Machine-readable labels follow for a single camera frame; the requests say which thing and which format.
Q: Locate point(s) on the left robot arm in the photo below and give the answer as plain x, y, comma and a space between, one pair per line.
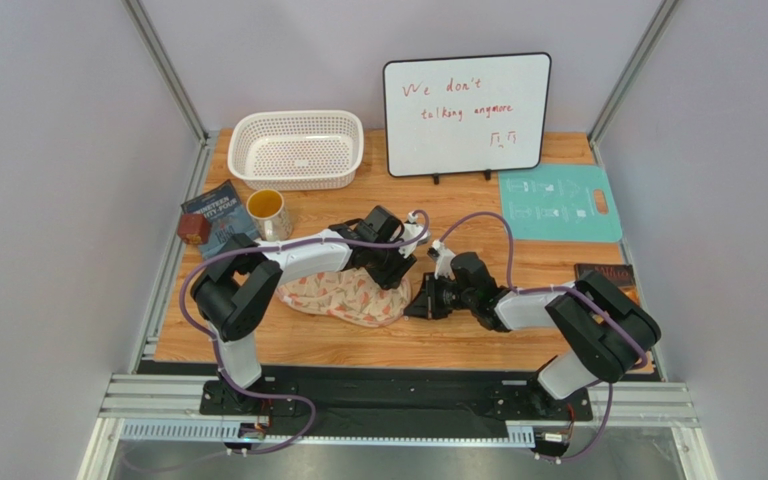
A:
227, 296

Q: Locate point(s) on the white dry-erase board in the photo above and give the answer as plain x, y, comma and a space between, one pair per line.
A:
473, 114

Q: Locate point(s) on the blue paperback book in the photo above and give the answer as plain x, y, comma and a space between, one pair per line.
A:
226, 213

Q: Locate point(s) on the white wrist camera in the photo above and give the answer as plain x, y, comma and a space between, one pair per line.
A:
415, 232
442, 257

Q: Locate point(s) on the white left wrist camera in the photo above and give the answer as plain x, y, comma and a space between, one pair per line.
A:
415, 232

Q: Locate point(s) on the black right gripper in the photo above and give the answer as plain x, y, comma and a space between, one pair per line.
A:
429, 296

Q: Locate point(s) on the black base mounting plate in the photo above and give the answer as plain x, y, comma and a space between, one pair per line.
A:
391, 403

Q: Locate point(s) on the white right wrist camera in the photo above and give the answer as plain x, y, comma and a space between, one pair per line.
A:
442, 257

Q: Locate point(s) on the white plastic perforated basket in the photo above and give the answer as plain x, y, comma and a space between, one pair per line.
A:
297, 150

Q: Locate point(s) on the dark hardcover book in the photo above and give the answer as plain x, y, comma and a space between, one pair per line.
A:
621, 275

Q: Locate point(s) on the small red-brown cube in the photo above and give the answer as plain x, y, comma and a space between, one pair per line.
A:
193, 229

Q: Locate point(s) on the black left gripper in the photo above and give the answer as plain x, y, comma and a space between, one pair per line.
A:
402, 268

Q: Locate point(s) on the aluminium frame rail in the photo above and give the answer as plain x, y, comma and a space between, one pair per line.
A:
167, 408

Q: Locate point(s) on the teal folding board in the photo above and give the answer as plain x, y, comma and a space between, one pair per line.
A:
559, 202

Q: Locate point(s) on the floral mesh laundry bag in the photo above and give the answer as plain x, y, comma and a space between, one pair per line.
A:
351, 296

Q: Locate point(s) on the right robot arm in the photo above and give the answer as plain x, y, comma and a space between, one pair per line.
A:
607, 332

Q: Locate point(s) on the floral cream mug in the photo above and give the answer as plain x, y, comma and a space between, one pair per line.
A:
268, 209

